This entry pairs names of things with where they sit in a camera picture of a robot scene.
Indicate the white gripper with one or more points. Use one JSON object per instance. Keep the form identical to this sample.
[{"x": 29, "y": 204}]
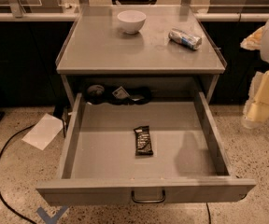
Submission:
[{"x": 256, "y": 111}]

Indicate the black rxbar chocolate bar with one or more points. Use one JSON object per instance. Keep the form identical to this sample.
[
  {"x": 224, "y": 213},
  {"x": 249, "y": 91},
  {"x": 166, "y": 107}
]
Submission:
[{"x": 143, "y": 144}]

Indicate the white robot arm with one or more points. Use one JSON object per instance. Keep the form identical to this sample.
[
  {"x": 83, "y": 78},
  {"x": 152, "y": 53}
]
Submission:
[{"x": 264, "y": 51}]

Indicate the grey counter cabinet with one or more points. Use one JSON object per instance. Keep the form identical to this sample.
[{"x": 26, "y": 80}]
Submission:
[{"x": 97, "y": 46}]

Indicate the grey open drawer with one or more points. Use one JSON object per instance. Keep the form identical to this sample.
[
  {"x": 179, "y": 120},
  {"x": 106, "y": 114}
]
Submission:
[{"x": 98, "y": 164}]

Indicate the white ceramic bowl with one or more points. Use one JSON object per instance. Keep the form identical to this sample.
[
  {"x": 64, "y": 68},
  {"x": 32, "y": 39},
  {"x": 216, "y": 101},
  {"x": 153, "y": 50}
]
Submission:
[{"x": 131, "y": 21}]

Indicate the black bundle with tag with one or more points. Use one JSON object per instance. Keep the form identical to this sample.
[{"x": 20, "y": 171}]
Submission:
[{"x": 122, "y": 96}]

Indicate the round grey device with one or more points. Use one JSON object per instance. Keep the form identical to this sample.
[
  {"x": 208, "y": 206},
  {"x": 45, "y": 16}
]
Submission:
[{"x": 95, "y": 90}]

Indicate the white paper sheet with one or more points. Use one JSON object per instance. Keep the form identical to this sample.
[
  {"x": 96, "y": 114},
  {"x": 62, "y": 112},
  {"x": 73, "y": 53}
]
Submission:
[{"x": 43, "y": 132}]

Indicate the black drawer handle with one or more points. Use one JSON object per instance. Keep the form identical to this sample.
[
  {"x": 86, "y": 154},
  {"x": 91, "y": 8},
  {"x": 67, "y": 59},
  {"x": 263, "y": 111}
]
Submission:
[{"x": 145, "y": 198}]

